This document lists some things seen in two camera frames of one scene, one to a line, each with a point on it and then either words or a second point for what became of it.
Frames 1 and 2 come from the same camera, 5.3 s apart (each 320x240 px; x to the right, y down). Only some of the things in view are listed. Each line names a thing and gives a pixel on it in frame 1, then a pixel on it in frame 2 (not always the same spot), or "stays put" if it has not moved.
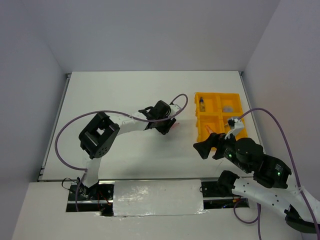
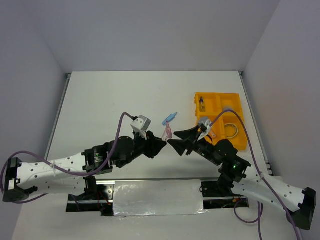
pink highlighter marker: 175,125 to 168,132
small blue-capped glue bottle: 202,108 stays put
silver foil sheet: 150,197 stays put
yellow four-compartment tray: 212,111 stays put
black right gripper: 214,139 to 188,136
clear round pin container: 228,109 stays put
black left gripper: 165,130 to 153,144
